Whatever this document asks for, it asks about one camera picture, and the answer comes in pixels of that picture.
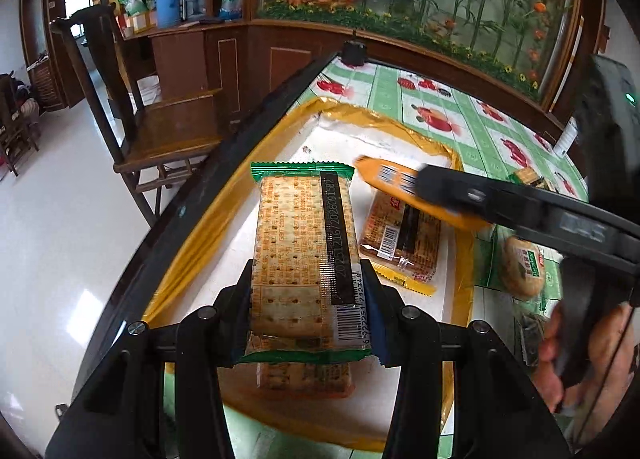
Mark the white paper stack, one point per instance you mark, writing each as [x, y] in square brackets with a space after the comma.
[149, 91]

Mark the white bottle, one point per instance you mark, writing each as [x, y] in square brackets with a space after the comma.
[565, 136]

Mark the person's right hand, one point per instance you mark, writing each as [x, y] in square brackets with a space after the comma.
[612, 354]

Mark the yellow cardboard box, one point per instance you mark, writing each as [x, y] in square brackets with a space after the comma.
[142, 23]

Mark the yellow edged cracker packet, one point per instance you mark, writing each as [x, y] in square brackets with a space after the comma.
[387, 229]

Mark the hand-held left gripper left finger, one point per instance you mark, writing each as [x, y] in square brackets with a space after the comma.
[245, 301]

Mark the small black device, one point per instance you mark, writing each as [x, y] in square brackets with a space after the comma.
[353, 51]

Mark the orange snack packet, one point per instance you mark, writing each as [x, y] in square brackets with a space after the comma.
[390, 176]

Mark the wooden cabinet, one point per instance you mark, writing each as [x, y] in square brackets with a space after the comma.
[200, 59]

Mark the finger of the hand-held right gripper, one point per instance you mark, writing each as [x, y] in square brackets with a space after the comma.
[480, 196]

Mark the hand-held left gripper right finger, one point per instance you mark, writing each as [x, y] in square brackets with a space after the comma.
[372, 311]

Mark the green edged cracker packet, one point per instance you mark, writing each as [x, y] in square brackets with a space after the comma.
[300, 381]
[295, 239]

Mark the round pastry packet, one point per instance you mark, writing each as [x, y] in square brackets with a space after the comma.
[517, 264]

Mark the dark snack packet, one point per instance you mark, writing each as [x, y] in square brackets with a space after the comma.
[530, 334]

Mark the yellow tray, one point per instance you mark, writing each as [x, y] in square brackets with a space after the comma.
[225, 249]

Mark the fruit print tablecloth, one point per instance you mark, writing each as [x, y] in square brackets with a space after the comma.
[450, 104]

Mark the blue thermos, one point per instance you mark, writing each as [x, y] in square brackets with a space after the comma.
[167, 1]

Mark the small cracker packet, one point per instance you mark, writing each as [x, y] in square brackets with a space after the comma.
[527, 176]

